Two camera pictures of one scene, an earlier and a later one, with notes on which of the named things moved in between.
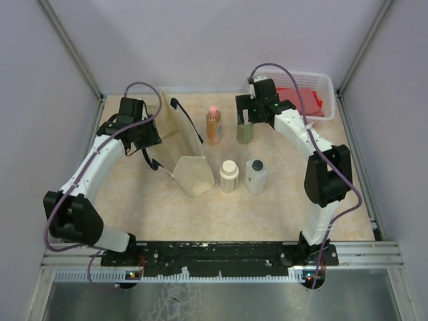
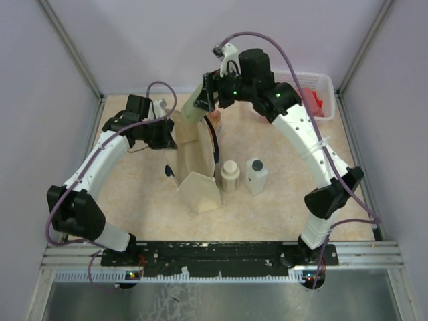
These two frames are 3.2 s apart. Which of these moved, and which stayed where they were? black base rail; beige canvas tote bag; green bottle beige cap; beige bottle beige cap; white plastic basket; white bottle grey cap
Moved: beige canvas tote bag; green bottle beige cap
Stayed: white bottle grey cap; white plastic basket; black base rail; beige bottle beige cap
